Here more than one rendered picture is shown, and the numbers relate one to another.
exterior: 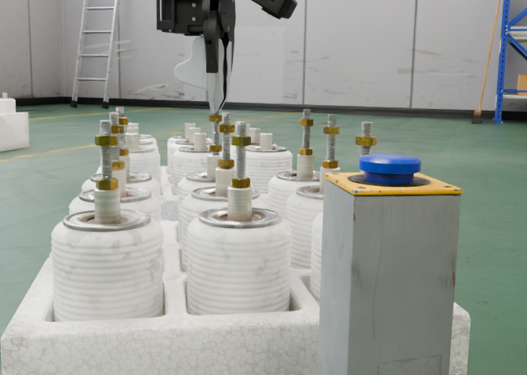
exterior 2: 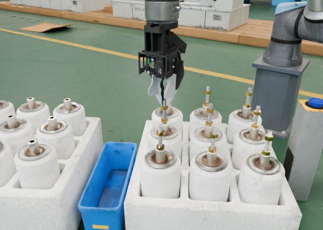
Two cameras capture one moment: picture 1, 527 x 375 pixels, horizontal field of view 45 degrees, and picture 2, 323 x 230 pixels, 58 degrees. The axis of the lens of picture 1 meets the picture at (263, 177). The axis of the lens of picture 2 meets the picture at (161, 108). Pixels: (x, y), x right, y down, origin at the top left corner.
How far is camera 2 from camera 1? 100 cm
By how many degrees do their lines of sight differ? 73
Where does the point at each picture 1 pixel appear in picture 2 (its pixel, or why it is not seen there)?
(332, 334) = (312, 144)
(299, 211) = (215, 124)
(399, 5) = not seen: outside the picture
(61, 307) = (276, 198)
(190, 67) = (168, 90)
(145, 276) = not seen: hidden behind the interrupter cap
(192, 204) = (218, 144)
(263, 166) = (81, 117)
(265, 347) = not seen: hidden behind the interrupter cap
